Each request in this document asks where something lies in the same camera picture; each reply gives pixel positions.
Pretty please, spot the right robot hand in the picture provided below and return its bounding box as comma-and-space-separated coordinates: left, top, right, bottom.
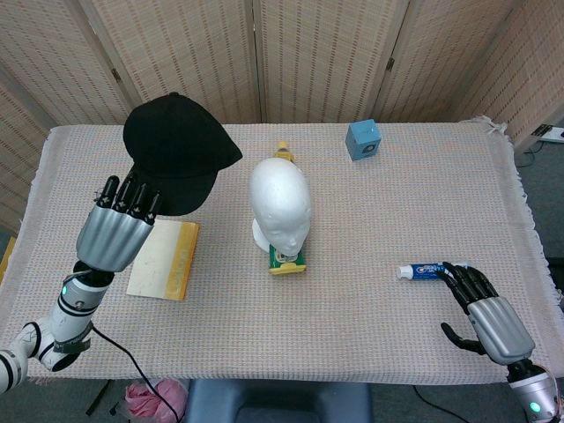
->
440, 261, 537, 365

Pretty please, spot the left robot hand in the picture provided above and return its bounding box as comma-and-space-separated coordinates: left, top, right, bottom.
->
75, 174, 163, 272

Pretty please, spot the black baseball cap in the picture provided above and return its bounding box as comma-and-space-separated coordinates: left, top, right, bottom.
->
122, 92, 243, 217

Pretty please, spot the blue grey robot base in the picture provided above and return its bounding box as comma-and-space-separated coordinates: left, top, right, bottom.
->
184, 377, 375, 423

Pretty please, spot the white foam mannequin head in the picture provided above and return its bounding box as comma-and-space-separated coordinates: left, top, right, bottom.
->
247, 157, 313, 256

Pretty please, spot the white and yellow notebook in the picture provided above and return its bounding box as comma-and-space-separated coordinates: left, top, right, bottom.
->
126, 219, 201, 302

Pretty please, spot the blue toothpaste tube white cap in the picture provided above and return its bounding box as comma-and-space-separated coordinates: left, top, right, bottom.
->
395, 263, 471, 281

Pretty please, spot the yellow board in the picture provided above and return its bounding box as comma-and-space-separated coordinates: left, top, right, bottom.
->
0, 236, 17, 286

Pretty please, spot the pink plastic bag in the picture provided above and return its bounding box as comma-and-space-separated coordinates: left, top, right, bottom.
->
124, 377, 189, 420

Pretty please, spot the green box with yellow lid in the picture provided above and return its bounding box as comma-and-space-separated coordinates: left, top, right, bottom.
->
268, 244, 308, 278

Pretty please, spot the woven checked tablecloth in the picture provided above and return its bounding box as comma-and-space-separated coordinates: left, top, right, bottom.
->
17, 116, 564, 385

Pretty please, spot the yellow bottle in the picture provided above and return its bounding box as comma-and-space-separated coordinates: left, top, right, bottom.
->
275, 141, 296, 165

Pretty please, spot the white power strip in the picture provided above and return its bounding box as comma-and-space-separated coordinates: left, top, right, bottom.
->
531, 124, 564, 144

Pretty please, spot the light blue cube box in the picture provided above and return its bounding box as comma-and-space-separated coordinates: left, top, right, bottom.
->
345, 119, 381, 162

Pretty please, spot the woven folding screen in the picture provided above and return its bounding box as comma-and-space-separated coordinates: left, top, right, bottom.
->
0, 0, 564, 233

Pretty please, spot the black cable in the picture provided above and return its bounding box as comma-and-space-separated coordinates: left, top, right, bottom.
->
412, 385, 469, 418
90, 325, 189, 423

